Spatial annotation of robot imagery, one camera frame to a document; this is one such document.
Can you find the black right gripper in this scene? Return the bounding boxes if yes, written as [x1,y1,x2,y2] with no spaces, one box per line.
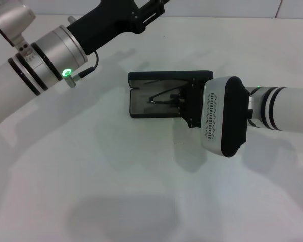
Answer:
[170,77,208,129]

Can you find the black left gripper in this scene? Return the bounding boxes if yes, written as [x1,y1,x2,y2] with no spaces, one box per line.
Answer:
[65,0,166,55]

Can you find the black glasses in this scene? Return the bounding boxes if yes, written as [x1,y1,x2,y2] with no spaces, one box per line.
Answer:
[146,84,185,106]

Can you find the black glasses case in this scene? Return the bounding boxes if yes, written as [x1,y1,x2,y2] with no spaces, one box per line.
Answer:
[127,70,214,119]

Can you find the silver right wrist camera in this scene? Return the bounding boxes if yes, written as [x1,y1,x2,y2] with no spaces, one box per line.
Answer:
[201,75,250,159]

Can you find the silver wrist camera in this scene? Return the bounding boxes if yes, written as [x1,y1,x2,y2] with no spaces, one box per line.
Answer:
[0,0,36,55]
[201,75,250,159]

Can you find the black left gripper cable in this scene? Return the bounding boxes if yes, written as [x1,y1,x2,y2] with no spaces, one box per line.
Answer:
[77,50,99,78]

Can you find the silver left cable connector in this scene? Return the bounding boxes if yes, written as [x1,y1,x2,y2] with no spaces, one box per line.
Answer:
[63,73,78,88]

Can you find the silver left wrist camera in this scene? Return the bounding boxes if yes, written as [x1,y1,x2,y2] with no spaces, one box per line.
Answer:
[0,0,36,55]

